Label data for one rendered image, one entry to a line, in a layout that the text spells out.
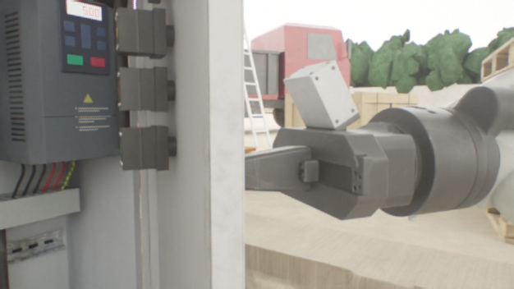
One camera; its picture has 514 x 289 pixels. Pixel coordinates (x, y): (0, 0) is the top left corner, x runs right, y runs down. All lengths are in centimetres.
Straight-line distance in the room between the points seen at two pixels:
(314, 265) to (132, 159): 146
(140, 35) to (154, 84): 5
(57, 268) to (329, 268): 122
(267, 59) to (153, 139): 926
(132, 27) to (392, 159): 27
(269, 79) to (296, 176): 930
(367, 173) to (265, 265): 172
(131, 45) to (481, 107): 32
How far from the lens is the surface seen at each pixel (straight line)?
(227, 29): 22
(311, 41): 1032
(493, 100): 34
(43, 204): 68
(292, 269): 186
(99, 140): 59
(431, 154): 30
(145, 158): 41
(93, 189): 72
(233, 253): 24
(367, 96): 329
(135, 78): 41
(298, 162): 27
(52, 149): 55
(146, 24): 41
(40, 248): 77
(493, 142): 35
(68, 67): 56
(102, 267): 75
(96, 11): 60
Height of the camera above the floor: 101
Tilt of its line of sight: 5 degrees down
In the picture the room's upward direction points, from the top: straight up
